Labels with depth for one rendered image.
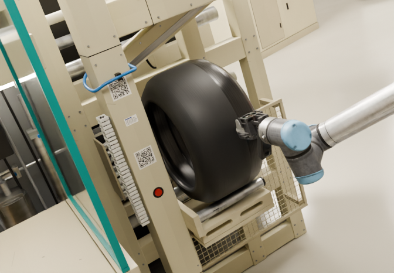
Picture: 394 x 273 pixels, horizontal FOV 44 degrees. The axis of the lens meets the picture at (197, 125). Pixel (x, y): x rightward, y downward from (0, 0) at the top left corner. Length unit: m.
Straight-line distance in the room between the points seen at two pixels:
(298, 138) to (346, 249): 1.69
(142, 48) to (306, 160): 1.02
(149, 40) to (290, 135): 0.99
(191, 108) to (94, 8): 0.49
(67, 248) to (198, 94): 0.75
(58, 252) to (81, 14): 0.79
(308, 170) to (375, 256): 1.55
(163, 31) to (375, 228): 1.80
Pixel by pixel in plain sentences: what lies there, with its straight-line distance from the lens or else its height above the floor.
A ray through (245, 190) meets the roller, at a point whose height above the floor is 0.91.
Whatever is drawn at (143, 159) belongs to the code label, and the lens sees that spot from 1.88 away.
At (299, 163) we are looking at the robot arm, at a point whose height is 1.21.
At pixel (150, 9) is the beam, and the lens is 2.10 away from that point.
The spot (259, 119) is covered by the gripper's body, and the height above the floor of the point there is 1.33.
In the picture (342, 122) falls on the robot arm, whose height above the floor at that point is 1.27.
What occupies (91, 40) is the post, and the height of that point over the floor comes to 1.70.
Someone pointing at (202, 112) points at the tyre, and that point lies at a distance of 1.77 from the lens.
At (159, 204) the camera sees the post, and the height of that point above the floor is 1.01.
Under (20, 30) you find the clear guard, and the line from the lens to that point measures 1.01.
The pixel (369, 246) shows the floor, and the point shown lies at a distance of 3.10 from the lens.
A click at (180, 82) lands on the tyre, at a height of 1.45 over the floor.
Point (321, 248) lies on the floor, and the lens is 3.14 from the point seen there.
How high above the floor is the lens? 1.94
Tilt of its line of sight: 21 degrees down
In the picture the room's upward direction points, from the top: 18 degrees counter-clockwise
